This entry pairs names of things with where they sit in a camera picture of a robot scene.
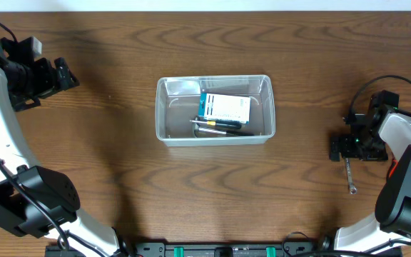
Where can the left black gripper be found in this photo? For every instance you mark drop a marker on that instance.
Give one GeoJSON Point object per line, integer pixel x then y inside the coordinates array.
{"type": "Point", "coordinates": [52, 76]}

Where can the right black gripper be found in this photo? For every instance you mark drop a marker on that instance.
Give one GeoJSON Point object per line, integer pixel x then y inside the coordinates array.
{"type": "Point", "coordinates": [350, 148]}

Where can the silver combination wrench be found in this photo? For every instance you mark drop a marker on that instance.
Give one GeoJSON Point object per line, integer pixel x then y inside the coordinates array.
{"type": "Point", "coordinates": [351, 186]}

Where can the black yellow screwdriver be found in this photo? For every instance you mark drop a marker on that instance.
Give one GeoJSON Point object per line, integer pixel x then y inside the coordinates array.
{"type": "Point", "coordinates": [221, 124]}

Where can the clear plastic storage container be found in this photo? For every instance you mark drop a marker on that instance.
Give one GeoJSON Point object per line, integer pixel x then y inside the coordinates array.
{"type": "Point", "coordinates": [177, 103]}

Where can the blue white screw box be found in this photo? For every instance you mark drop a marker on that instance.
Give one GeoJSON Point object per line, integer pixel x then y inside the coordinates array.
{"type": "Point", "coordinates": [224, 108]}

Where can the small black-handled hammer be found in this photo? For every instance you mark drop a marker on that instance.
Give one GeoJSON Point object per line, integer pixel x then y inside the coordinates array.
{"type": "Point", "coordinates": [225, 133]}

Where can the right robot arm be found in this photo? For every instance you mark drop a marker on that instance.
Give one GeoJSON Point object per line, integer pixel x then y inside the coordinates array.
{"type": "Point", "coordinates": [389, 226]}

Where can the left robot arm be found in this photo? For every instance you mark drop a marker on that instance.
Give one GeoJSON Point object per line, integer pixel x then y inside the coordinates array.
{"type": "Point", "coordinates": [37, 201]}

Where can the red-handled pliers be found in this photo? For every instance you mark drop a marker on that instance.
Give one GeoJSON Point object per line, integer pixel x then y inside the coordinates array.
{"type": "Point", "coordinates": [392, 168]}

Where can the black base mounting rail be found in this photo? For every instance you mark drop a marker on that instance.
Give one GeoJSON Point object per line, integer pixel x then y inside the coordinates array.
{"type": "Point", "coordinates": [210, 250]}

